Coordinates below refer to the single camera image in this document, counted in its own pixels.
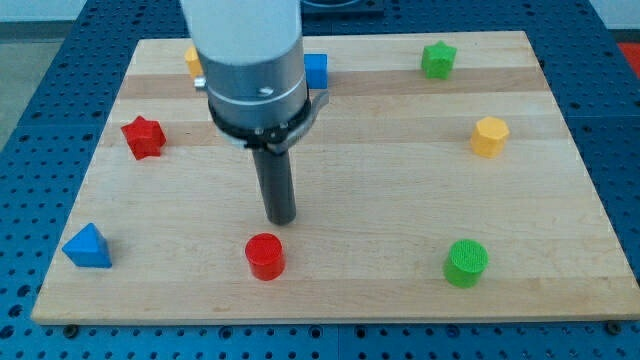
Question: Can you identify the blue cube block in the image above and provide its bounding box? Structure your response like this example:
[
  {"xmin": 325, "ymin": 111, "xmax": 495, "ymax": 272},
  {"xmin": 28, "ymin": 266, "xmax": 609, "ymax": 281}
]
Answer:
[{"xmin": 304, "ymin": 53, "xmax": 328, "ymax": 89}]

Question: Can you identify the blue triangle block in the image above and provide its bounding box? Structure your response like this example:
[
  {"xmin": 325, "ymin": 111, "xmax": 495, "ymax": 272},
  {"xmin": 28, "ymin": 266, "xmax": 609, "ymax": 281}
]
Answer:
[{"xmin": 62, "ymin": 223, "xmax": 113, "ymax": 268}]

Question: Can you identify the blue perforated table plate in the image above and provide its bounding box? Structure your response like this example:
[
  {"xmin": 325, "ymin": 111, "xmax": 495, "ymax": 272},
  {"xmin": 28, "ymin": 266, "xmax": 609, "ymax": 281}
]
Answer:
[{"xmin": 1, "ymin": 0, "xmax": 639, "ymax": 359}]

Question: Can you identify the red object at edge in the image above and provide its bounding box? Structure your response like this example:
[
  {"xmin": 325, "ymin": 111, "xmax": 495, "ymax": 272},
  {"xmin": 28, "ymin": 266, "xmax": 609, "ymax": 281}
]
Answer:
[{"xmin": 618, "ymin": 42, "xmax": 640, "ymax": 78}]

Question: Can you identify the green star block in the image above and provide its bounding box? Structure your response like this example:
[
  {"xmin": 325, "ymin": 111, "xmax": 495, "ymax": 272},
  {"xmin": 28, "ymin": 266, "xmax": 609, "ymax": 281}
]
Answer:
[{"xmin": 421, "ymin": 41, "xmax": 457, "ymax": 80}]

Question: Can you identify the yellow hexagon block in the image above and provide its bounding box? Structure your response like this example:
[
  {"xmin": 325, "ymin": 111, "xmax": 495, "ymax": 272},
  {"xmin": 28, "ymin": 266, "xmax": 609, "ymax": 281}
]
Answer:
[{"xmin": 470, "ymin": 116, "xmax": 510, "ymax": 158}]

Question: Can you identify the yellow heart block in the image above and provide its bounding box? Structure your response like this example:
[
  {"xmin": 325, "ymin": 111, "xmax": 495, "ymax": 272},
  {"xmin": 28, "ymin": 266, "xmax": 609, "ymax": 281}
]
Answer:
[{"xmin": 184, "ymin": 46, "xmax": 204, "ymax": 78}]

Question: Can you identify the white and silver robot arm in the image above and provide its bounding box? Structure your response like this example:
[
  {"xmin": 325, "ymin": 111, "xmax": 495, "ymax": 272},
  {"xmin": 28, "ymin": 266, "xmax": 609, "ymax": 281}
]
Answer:
[{"xmin": 181, "ymin": 0, "xmax": 329, "ymax": 225}]

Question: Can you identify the green cylinder block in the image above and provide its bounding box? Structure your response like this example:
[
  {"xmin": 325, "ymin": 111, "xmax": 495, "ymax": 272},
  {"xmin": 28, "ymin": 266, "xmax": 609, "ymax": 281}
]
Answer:
[{"xmin": 442, "ymin": 239, "xmax": 489, "ymax": 288}]

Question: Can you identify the light wooden board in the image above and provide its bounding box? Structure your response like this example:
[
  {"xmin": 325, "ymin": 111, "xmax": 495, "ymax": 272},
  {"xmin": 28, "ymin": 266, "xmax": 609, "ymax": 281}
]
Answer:
[{"xmin": 32, "ymin": 31, "xmax": 639, "ymax": 325}]

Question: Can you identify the black clamp ring mount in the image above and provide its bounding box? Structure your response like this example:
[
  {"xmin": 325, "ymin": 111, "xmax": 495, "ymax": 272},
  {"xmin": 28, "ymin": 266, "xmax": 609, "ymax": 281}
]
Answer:
[{"xmin": 208, "ymin": 90, "xmax": 329, "ymax": 154}]

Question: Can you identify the red cylinder block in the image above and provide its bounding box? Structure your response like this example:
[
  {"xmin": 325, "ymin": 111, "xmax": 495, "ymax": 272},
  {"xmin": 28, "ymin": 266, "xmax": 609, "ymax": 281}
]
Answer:
[{"xmin": 245, "ymin": 233, "xmax": 286, "ymax": 281}]

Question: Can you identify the red star block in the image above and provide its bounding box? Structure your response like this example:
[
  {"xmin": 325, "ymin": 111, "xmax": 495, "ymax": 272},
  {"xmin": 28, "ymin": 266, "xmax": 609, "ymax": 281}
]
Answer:
[{"xmin": 121, "ymin": 116, "xmax": 166, "ymax": 160}]

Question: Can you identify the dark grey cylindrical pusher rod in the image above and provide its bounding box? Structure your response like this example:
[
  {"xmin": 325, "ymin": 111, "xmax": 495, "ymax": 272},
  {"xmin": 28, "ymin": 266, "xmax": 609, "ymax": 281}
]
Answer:
[{"xmin": 252, "ymin": 150, "xmax": 296, "ymax": 226}]

